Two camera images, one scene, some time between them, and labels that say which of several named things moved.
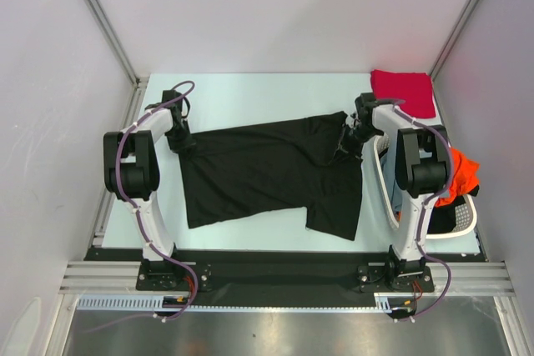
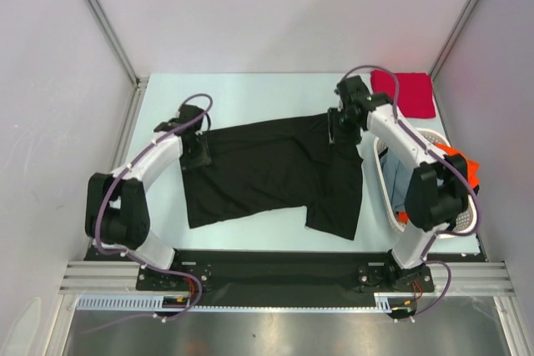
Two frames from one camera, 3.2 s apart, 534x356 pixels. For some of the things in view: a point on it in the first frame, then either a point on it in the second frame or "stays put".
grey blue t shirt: [396, 193] stays put
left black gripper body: [178, 137] → [197, 157]
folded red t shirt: [414, 89] stays put
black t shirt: [244, 170] stays put
